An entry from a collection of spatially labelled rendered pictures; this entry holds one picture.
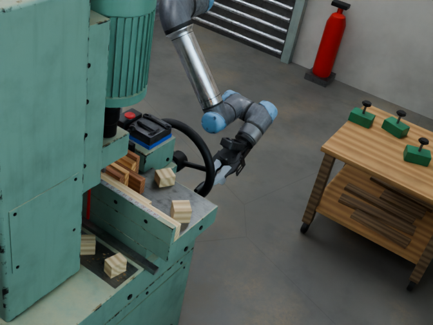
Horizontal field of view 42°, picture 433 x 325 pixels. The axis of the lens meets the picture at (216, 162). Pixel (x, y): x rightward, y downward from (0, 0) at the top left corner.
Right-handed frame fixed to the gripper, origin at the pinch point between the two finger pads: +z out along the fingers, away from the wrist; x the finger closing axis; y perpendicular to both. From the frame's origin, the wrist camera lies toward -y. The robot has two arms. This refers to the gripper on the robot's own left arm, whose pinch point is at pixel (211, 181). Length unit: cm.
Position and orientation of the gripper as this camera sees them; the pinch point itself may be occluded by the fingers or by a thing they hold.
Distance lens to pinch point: 184.9
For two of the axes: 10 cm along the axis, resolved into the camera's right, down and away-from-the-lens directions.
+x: -8.1, -4.5, 3.8
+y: 1.4, 4.8, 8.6
